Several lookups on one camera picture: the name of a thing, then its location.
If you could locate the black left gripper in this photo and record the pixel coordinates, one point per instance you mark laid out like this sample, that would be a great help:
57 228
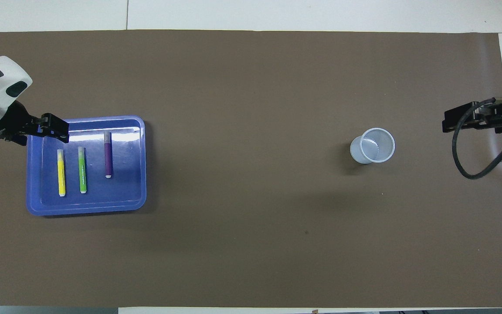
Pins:
7 124

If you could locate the yellow marker pen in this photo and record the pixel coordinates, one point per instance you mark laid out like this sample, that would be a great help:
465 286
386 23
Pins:
61 174

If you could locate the green marker pen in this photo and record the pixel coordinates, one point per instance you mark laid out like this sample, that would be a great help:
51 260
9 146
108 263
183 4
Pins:
82 172

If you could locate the purple marker pen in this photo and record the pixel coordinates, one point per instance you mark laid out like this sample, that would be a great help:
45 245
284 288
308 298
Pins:
108 157

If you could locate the blue plastic tray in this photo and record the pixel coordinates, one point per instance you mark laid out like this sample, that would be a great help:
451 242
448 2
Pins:
124 192

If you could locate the translucent plastic cup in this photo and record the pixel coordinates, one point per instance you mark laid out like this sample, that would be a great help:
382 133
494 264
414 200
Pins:
377 146

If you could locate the brown table mat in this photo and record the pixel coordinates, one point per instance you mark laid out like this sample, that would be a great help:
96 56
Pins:
251 226

